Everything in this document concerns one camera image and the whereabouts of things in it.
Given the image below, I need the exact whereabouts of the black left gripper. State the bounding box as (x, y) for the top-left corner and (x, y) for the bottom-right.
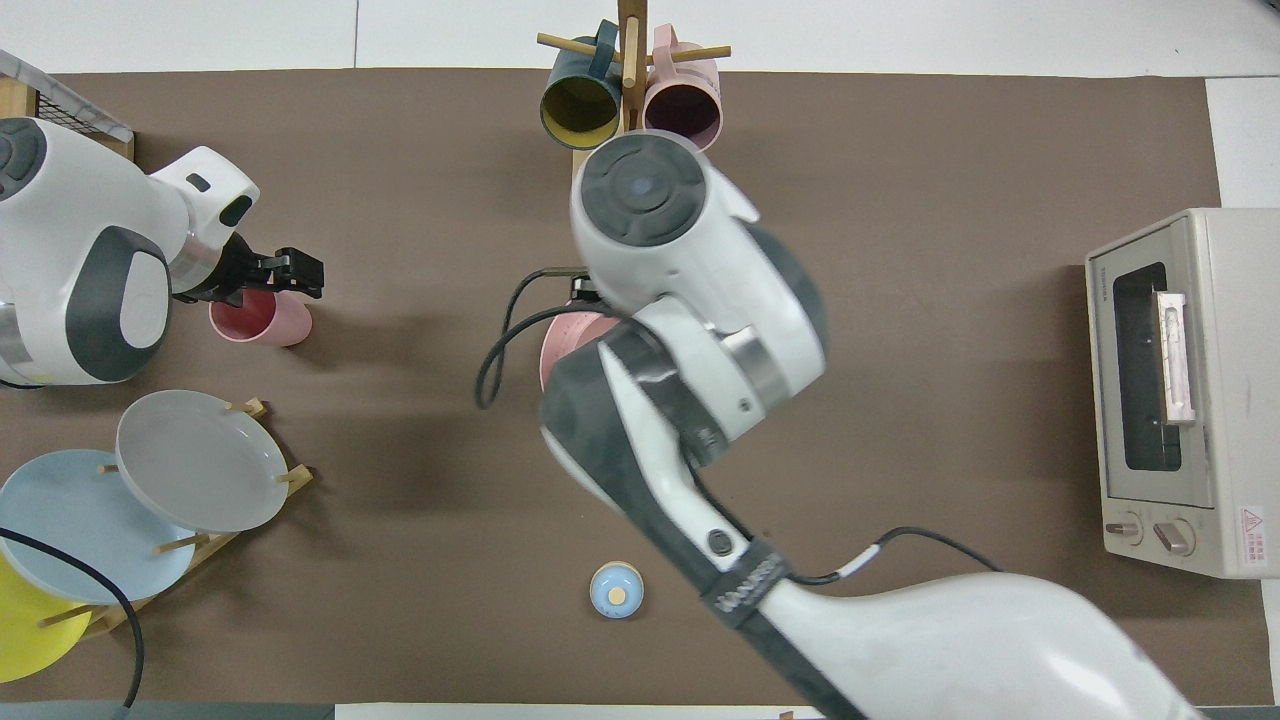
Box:
(175, 232), (326, 306)

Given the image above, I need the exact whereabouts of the pink tumbler cup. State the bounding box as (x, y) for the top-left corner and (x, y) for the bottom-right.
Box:
(209, 288), (313, 348)

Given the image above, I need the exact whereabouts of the wooden plate rack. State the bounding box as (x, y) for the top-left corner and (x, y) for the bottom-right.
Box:
(40, 397), (314, 641)

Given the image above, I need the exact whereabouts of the grey plate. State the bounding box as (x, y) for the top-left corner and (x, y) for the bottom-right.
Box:
(115, 389), (290, 534)

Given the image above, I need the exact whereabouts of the pink speckled plate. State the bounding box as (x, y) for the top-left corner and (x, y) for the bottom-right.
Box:
(540, 310), (626, 393)

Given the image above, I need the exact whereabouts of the dark green mug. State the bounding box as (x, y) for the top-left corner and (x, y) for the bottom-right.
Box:
(540, 20), (623, 152)

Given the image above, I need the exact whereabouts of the light blue plate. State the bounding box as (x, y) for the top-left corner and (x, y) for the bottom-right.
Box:
(0, 449), (197, 605)

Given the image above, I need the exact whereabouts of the wooden mug tree stand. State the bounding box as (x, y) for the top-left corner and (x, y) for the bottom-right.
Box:
(537, 0), (732, 181)

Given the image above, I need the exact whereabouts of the pink mug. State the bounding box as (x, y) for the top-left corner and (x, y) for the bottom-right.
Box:
(642, 24), (724, 153)

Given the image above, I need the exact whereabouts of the small blue jar cork lid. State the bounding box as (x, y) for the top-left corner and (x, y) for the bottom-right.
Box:
(589, 561), (645, 620)

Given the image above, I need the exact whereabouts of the yellow plate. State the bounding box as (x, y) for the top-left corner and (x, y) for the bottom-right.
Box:
(0, 553), (93, 684)

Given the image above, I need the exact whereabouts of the brown table mat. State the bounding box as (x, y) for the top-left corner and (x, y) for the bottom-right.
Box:
(0, 68), (1276, 706)

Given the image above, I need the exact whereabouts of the beige toaster oven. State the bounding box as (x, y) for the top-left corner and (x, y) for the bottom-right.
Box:
(1085, 207), (1280, 580)

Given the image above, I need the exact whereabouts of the wooden crate with wire mesh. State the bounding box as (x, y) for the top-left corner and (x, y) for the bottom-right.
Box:
(0, 48), (136, 161)

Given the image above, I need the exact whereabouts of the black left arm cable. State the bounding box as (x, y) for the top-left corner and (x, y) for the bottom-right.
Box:
(0, 527), (147, 713)

